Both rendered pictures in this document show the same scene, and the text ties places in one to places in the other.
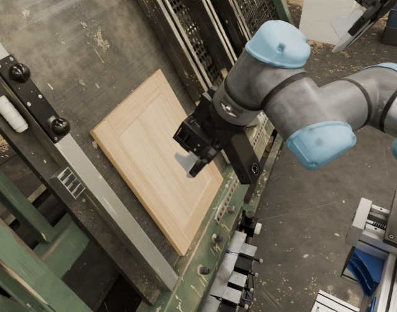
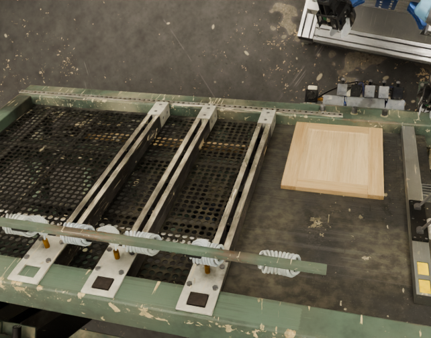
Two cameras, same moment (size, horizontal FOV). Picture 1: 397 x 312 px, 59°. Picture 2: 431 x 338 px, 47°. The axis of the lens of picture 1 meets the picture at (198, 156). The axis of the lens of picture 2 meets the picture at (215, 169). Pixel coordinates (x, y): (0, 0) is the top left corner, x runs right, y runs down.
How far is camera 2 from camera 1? 1.54 m
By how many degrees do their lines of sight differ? 34
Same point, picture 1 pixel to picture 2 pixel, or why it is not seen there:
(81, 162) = (413, 189)
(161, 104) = (305, 174)
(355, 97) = not seen: outside the picture
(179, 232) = (372, 135)
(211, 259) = (369, 111)
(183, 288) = (406, 121)
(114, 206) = (412, 167)
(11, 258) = not seen: outside the picture
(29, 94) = (419, 221)
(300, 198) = (177, 66)
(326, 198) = (168, 40)
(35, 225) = not seen: outside the picture
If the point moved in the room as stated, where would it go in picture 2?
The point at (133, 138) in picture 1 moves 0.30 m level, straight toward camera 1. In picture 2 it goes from (354, 178) to (429, 137)
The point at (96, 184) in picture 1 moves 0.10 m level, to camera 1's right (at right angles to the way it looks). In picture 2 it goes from (414, 179) to (406, 153)
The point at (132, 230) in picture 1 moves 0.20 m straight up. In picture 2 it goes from (411, 154) to (419, 157)
